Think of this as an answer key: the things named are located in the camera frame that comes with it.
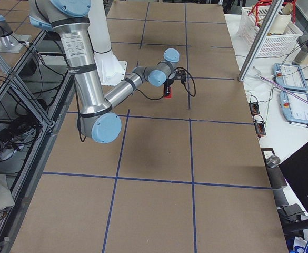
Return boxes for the white plastic basket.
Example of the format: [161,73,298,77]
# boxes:
[238,6,303,58]

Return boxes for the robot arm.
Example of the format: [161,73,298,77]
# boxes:
[29,1,180,143]

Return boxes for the teach pendant far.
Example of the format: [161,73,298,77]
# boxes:
[273,63,308,92]

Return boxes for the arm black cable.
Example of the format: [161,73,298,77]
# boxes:
[135,67,196,101]

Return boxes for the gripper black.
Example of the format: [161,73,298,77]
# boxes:
[164,80,174,95]

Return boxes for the teach pendant near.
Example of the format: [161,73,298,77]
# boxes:
[280,91,308,125]

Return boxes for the reacher grabber stick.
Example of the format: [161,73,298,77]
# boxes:
[252,67,308,105]

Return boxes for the teach pendant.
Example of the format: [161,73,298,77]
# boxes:
[273,63,308,92]
[280,91,308,125]

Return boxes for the aluminium frame post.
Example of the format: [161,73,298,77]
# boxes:
[238,0,284,82]

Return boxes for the white pedestal column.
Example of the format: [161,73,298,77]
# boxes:
[88,0,127,86]

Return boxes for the metal cup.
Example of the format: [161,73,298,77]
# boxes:
[265,155,281,168]

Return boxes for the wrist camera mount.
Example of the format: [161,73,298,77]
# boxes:
[175,70,186,85]

